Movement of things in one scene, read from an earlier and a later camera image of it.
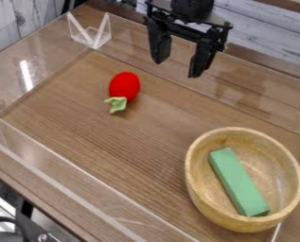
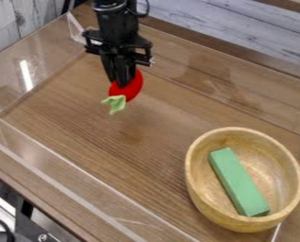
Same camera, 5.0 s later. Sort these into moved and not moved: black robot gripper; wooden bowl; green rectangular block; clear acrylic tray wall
Moved: black robot gripper
Not moved: wooden bowl; green rectangular block; clear acrylic tray wall
